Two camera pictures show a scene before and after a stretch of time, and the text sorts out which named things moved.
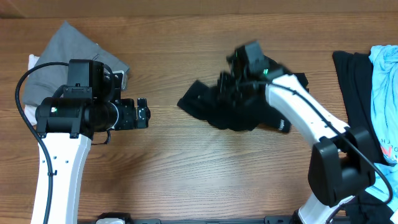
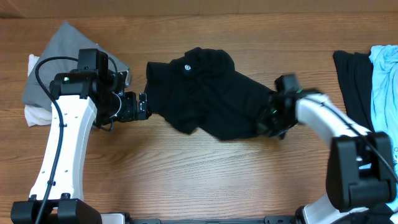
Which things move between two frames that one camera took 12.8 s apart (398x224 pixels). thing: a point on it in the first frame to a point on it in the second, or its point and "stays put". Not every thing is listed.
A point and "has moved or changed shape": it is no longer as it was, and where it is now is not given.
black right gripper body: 232,86 to 275,122
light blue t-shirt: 384,63 stays put
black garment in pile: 354,71 stays put
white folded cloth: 30,110 stays put
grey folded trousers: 68,43 stays put
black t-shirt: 242,111 has moved or changed shape
